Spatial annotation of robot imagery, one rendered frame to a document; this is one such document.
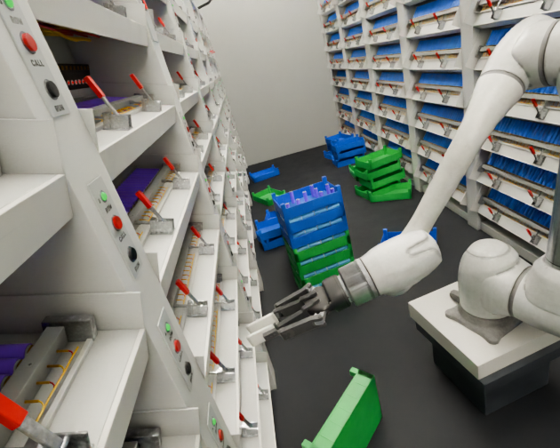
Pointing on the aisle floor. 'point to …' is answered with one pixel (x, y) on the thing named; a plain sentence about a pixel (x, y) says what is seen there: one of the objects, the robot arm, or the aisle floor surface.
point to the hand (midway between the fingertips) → (262, 329)
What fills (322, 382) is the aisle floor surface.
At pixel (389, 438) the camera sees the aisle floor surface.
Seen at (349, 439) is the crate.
